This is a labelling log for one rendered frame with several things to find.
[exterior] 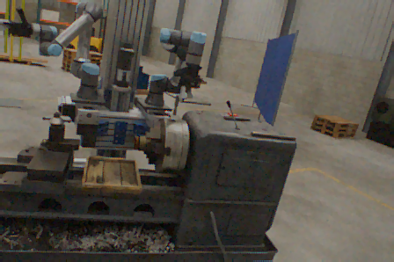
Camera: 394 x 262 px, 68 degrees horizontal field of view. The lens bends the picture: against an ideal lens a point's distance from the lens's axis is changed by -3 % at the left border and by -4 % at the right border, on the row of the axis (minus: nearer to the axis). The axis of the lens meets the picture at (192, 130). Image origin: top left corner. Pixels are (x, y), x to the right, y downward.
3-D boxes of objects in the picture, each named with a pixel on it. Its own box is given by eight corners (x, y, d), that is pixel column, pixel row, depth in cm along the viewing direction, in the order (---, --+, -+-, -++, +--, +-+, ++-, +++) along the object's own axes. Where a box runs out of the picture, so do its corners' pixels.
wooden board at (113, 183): (135, 165, 190) (136, 159, 189) (141, 194, 157) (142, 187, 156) (86, 161, 181) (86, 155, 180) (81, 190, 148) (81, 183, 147)
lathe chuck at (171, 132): (165, 157, 193) (175, 111, 181) (174, 185, 165) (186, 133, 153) (151, 156, 190) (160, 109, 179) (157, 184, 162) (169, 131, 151)
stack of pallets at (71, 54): (93, 71, 1128) (96, 52, 1108) (104, 76, 1071) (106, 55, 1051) (60, 69, 1039) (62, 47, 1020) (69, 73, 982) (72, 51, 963)
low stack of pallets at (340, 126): (330, 128, 961) (334, 115, 949) (355, 137, 896) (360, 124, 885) (309, 128, 886) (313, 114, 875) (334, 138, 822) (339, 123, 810)
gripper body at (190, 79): (188, 90, 149) (193, 66, 145) (177, 84, 155) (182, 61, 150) (199, 90, 154) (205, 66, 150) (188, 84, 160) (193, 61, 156)
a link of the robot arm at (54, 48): (112, 12, 198) (58, 62, 184) (104, 11, 205) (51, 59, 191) (102, -3, 190) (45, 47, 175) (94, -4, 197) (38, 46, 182)
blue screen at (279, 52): (240, 105, 1047) (257, 35, 984) (263, 110, 1043) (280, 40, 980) (250, 137, 651) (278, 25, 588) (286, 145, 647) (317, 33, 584)
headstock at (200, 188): (250, 170, 221) (264, 119, 211) (283, 204, 178) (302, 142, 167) (171, 163, 204) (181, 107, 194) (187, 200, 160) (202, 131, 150)
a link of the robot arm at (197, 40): (206, 32, 150) (208, 34, 142) (200, 54, 154) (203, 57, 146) (190, 30, 149) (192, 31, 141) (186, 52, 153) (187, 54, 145)
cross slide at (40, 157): (72, 147, 182) (73, 140, 181) (62, 179, 143) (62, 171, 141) (43, 144, 177) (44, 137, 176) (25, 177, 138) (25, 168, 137)
